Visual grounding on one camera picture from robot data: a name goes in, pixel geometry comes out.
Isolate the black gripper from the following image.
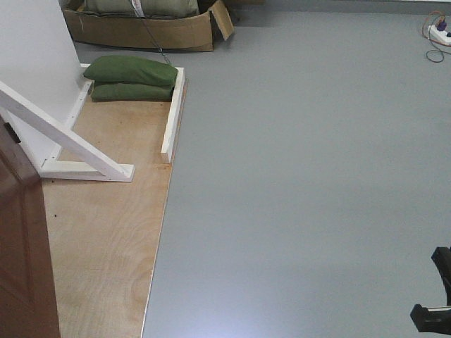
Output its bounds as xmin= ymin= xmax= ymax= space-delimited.
xmin=410 ymin=247 xmax=450 ymax=334

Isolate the brown wooden door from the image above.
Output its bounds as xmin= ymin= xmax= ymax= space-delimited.
xmin=1 ymin=122 xmax=61 ymax=337

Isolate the white power strip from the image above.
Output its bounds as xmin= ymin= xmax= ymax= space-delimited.
xmin=426 ymin=25 xmax=451 ymax=46

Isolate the white wooden edge batten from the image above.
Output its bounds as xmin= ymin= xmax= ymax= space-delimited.
xmin=160 ymin=68 xmax=186 ymax=164

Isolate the plywood base board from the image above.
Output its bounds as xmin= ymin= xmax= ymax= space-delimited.
xmin=43 ymin=101 xmax=172 ymax=337

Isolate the open flat cardboard box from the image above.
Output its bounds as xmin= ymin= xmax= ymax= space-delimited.
xmin=63 ymin=1 xmax=235 ymax=51

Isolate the lower green sandbag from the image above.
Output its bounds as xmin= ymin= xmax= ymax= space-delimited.
xmin=91 ymin=82 xmax=174 ymax=101

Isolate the green sandbag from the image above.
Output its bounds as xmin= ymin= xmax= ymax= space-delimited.
xmin=91 ymin=82 xmax=174 ymax=101
xmin=83 ymin=55 xmax=178 ymax=87

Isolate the upper green sandbag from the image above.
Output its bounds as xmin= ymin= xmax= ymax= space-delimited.
xmin=83 ymin=55 xmax=178 ymax=87

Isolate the white foreground panel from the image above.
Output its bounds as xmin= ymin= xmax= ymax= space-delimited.
xmin=0 ymin=0 xmax=82 ymax=170

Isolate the white wooden door frame stand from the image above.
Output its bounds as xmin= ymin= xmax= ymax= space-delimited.
xmin=1 ymin=63 xmax=135 ymax=182

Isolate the thin dark cable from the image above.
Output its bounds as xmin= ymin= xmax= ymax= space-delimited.
xmin=139 ymin=15 xmax=176 ymax=68

